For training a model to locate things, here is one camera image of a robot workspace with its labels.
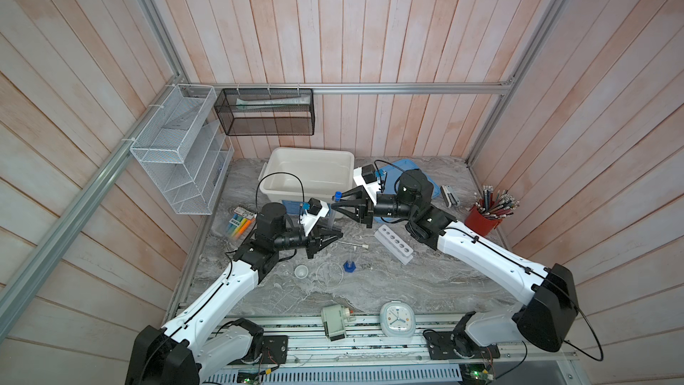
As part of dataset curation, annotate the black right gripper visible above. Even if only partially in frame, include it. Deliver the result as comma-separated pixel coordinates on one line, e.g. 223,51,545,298
333,187,416,231

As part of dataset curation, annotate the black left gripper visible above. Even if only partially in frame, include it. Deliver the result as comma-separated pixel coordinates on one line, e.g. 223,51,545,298
273,222,343,258

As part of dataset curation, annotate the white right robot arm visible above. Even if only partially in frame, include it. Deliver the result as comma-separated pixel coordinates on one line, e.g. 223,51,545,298
331,165,579,358

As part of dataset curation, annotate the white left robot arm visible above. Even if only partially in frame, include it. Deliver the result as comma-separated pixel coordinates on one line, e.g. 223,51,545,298
125,198,343,384

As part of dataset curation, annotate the small white dish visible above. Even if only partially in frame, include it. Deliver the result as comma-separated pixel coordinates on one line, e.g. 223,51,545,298
294,265,309,279

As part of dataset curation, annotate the blue plastic bin lid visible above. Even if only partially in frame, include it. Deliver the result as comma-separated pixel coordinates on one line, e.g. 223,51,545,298
373,160,436,220

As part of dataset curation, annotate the blue base glass cylinder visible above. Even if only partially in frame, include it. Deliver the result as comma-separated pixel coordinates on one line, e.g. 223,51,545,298
343,247,357,274

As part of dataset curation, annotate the white test tube rack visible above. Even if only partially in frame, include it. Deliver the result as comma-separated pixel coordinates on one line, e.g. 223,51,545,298
374,225,414,265

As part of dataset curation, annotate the white plastic storage bin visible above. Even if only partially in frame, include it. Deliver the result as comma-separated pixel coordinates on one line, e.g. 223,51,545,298
258,147,354,217

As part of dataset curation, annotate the white green timer device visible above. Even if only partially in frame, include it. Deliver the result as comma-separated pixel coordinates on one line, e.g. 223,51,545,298
322,305,356,342

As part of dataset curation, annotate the highlighter marker pack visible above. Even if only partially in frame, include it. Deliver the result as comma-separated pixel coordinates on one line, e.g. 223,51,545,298
226,207,257,241

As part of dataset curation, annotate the white analog alarm clock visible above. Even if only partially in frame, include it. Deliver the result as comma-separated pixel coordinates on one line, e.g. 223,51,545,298
379,301,416,338

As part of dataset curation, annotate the red pencil cup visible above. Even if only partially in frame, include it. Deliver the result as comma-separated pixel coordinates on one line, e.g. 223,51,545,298
465,185,519,237

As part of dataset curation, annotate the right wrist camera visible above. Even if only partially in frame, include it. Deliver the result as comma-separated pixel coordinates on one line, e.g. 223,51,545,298
361,164,379,185

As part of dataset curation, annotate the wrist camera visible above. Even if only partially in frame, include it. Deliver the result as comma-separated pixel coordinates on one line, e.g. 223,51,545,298
301,198,322,216
361,164,379,185

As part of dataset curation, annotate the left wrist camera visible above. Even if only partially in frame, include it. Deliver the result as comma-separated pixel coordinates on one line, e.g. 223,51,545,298
301,198,322,216

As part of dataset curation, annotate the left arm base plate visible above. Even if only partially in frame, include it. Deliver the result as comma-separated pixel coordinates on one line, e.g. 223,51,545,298
233,335,289,365

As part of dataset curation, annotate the black mesh wall basket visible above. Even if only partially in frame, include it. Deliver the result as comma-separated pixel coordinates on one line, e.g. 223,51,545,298
214,87,315,137

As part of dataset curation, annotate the white mesh wall shelf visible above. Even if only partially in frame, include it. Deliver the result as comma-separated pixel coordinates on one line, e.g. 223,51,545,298
131,84,234,216

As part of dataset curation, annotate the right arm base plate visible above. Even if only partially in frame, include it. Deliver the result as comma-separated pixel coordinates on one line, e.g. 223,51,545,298
422,329,501,360

